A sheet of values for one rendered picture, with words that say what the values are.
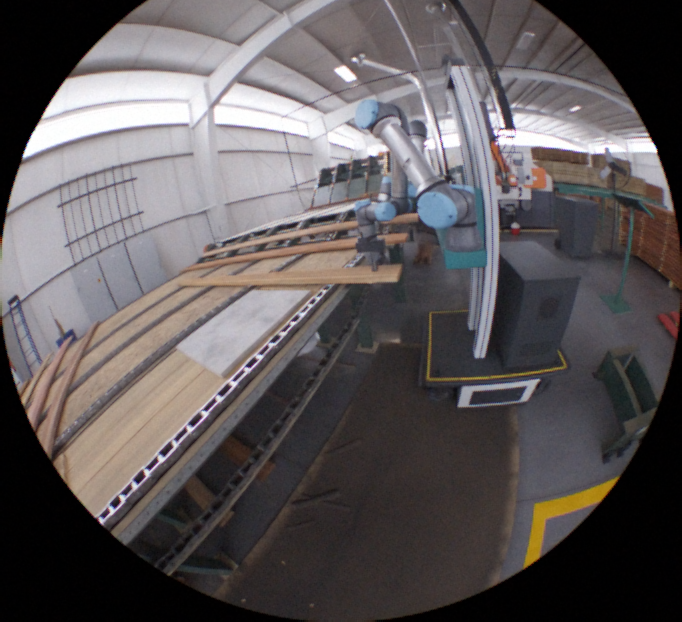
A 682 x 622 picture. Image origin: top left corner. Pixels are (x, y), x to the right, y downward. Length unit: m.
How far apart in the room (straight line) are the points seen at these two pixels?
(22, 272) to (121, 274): 3.18
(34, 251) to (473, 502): 7.74
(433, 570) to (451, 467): 0.58
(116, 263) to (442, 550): 6.43
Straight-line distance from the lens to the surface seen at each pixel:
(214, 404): 0.70
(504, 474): 1.36
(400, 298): 2.44
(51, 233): 6.93
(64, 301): 6.73
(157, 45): 6.98
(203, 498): 1.65
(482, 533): 1.30
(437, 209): 0.65
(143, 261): 6.11
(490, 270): 1.02
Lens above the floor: 1.25
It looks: 22 degrees down
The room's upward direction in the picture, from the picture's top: 13 degrees counter-clockwise
